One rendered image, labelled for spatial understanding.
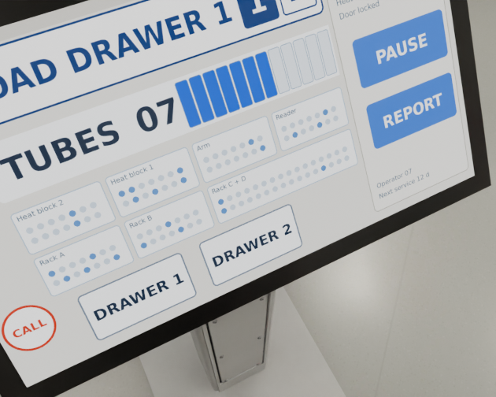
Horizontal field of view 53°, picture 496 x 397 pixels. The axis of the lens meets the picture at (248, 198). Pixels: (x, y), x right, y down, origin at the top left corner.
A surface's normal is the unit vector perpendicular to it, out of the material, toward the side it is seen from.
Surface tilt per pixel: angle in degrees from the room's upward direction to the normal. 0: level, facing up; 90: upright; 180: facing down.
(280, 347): 5
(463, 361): 0
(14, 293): 50
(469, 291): 0
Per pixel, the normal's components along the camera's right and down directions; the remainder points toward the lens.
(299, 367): 0.07, -0.55
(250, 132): 0.34, 0.25
